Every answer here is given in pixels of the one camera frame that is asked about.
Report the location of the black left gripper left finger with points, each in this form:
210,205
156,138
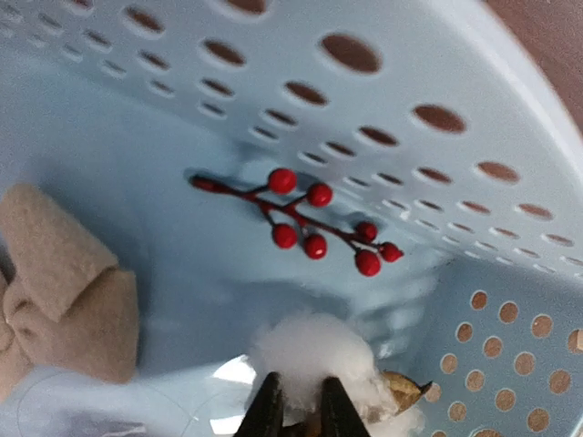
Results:
264,417

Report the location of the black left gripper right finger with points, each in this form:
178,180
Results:
339,418

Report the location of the white fluffy ornament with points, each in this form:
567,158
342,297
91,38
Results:
307,347

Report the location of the dark berry sprig ornament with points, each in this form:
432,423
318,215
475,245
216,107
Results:
279,206

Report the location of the beige fabric bow ornament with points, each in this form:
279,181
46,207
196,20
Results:
70,305

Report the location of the light blue plastic basket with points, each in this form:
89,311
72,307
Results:
426,117

